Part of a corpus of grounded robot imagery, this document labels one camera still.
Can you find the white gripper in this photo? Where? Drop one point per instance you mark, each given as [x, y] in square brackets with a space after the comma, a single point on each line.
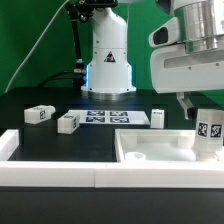
[173, 71]

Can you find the white square tabletop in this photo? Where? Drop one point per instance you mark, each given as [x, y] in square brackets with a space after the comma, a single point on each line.
[150, 145]

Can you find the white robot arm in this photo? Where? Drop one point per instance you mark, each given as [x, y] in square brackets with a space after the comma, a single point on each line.
[188, 51]

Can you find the white tag sheet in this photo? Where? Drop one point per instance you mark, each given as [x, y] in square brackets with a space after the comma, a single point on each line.
[108, 117]

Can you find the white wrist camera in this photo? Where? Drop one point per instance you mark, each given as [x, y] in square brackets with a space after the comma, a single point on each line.
[167, 34]

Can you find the white U-shaped fixture wall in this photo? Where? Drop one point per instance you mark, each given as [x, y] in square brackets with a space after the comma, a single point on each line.
[104, 175]

